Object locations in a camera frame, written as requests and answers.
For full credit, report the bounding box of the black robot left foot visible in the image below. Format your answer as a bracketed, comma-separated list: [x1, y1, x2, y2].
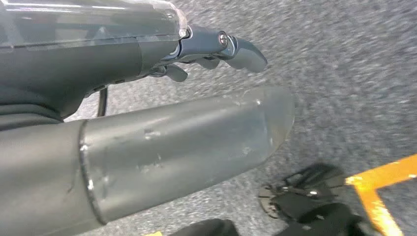
[258, 162, 370, 236]

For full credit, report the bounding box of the black robot right foot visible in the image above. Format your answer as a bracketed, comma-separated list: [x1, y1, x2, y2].
[169, 218, 241, 236]

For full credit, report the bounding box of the robot left arm ribbed sleeve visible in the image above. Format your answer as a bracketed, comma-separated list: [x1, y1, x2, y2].
[0, 94, 64, 132]

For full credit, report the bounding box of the black robot foot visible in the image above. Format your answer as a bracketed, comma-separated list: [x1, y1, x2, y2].
[169, 218, 241, 236]
[258, 162, 370, 236]

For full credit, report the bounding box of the yellow floor tape square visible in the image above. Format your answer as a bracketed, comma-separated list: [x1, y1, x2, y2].
[344, 153, 417, 236]

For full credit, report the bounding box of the black cable at left wrist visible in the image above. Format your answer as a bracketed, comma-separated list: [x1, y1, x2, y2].
[97, 87, 109, 118]

